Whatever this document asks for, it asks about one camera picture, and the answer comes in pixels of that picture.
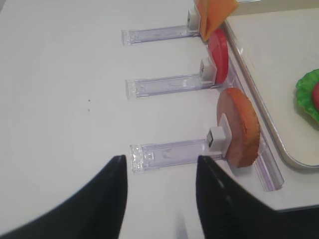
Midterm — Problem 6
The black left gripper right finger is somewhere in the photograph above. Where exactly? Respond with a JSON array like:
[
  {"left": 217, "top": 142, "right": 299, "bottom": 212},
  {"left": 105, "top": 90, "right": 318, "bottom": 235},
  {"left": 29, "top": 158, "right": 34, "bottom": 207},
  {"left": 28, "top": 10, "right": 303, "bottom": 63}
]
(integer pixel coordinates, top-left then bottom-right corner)
[{"left": 196, "top": 156, "right": 319, "bottom": 239}]

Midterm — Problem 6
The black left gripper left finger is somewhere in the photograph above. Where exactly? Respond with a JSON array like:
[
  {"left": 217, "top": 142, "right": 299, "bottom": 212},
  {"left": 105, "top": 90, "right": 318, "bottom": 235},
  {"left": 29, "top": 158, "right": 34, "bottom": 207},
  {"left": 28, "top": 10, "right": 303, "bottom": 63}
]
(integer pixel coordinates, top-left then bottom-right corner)
[{"left": 1, "top": 155, "right": 128, "bottom": 239}]

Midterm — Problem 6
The red tomato slice front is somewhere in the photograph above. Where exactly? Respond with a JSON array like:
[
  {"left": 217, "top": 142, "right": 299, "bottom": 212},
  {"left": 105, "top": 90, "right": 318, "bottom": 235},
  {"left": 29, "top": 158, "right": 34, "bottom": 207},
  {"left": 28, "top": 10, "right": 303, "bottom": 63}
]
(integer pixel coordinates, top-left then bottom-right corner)
[{"left": 312, "top": 83, "right": 319, "bottom": 111}]

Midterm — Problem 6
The red tomato slice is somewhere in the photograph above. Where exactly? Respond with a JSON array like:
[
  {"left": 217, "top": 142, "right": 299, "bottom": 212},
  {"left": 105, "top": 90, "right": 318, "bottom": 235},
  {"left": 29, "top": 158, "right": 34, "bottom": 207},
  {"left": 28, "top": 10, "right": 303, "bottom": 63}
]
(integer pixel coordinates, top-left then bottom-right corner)
[
  {"left": 312, "top": 83, "right": 319, "bottom": 111},
  {"left": 208, "top": 28, "right": 229, "bottom": 84}
]

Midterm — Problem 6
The clear bread pusher track left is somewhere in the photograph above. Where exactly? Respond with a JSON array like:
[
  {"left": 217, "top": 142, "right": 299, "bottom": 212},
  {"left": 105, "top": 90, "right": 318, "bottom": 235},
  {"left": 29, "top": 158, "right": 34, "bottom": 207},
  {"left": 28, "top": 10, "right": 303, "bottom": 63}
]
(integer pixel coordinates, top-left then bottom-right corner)
[{"left": 130, "top": 113, "right": 232, "bottom": 173}]

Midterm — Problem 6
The orange bread slice left rack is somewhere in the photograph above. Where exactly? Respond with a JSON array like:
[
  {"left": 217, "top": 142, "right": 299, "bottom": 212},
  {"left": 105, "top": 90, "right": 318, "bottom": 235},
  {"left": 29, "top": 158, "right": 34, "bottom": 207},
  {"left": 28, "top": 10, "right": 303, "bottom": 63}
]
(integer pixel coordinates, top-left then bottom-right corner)
[{"left": 216, "top": 88, "right": 261, "bottom": 168}]

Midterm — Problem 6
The clear tomato pusher track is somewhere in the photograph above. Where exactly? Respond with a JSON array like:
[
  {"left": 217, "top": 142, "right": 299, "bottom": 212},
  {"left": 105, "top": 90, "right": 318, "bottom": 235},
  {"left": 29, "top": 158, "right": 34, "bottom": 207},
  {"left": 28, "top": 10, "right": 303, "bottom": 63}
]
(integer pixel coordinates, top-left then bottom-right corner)
[{"left": 125, "top": 57, "right": 228, "bottom": 100}]

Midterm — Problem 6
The green lettuce leaf on tray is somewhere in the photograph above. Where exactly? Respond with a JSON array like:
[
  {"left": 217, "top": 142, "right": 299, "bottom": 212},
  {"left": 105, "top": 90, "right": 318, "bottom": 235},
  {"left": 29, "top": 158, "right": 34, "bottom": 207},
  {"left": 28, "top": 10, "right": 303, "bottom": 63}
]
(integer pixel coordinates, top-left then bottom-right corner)
[{"left": 295, "top": 69, "right": 319, "bottom": 124}]

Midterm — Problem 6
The red tomato slice rear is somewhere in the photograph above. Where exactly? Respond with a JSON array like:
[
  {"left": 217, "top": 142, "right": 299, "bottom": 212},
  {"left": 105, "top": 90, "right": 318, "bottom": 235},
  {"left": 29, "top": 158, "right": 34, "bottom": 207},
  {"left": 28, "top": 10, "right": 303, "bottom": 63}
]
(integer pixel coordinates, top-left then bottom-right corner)
[{"left": 208, "top": 28, "right": 229, "bottom": 84}]

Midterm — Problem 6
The clear cheese pusher track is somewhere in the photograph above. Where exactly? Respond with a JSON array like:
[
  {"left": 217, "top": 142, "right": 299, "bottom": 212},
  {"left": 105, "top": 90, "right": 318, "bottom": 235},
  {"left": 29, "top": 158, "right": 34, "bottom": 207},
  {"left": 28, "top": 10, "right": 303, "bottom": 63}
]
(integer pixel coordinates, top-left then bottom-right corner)
[{"left": 121, "top": 6, "right": 204, "bottom": 46}]

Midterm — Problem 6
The orange cheese slice leaning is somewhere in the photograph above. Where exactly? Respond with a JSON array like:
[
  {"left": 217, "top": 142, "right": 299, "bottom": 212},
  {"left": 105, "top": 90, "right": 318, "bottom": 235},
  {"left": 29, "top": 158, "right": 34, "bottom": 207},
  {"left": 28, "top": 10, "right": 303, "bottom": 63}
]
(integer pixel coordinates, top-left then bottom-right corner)
[{"left": 205, "top": 0, "right": 239, "bottom": 36}]

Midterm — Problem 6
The orange cheese slice upright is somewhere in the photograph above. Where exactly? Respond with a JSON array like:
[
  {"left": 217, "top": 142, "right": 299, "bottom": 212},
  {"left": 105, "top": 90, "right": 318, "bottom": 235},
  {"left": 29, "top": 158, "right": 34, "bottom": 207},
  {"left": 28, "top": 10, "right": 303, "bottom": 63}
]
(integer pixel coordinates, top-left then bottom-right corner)
[{"left": 194, "top": 0, "right": 214, "bottom": 43}]

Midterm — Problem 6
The white rectangular tray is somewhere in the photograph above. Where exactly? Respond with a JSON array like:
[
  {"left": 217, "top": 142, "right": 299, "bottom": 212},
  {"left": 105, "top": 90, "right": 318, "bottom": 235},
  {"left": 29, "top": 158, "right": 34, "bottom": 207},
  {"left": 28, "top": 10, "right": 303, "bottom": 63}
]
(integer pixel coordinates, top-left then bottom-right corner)
[{"left": 225, "top": 0, "right": 319, "bottom": 168}]

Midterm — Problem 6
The clear left rack rail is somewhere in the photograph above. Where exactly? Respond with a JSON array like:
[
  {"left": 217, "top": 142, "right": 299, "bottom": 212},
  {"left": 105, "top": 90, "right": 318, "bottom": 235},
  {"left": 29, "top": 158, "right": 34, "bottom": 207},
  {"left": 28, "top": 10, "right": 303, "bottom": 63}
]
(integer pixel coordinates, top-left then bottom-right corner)
[{"left": 225, "top": 58, "right": 285, "bottom": 192}]

